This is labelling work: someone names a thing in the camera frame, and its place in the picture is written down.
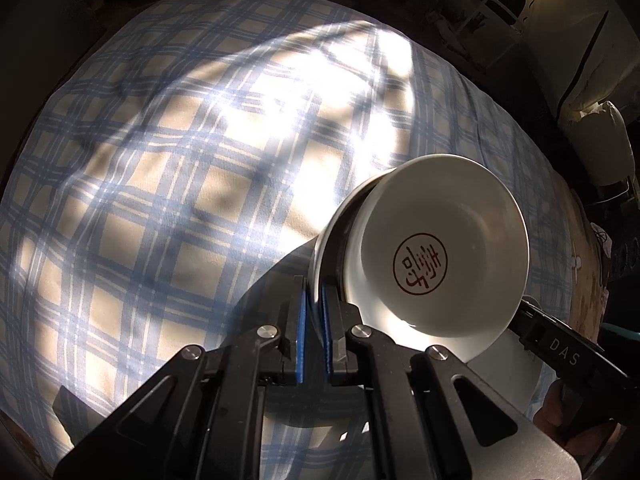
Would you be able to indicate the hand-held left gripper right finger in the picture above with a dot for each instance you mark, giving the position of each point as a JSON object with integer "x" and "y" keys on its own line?
{"x": 330, "y": 330}

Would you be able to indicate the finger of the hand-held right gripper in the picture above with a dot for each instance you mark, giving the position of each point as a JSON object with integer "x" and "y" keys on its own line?
{"x": 530, "y": 312}

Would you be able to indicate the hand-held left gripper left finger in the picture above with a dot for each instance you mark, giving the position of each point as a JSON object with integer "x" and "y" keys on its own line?
{"x": 300, "y": 320}

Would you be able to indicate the plain white bowl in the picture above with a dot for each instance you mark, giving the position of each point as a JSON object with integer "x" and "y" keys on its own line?
{"x": 322, "y": 255}

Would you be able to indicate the red bowl with printed seal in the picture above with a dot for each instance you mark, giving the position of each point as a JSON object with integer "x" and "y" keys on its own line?
{"x": 450, "y": 220}

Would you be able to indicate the person's right hand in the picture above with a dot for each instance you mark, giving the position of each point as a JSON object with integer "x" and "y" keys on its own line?
{"x": 550, "y": 405}

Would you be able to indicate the brown floral blanket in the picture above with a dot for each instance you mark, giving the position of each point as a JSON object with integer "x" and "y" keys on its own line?
{"x": 592, "y": 260}

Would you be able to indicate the blue plaid cloth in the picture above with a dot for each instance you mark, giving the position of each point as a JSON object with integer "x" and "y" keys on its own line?
{"x": 175, "y": 185}

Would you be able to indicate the white trolley cart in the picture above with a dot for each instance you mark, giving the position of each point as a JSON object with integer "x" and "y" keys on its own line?
{"x": 482, "y": 10}

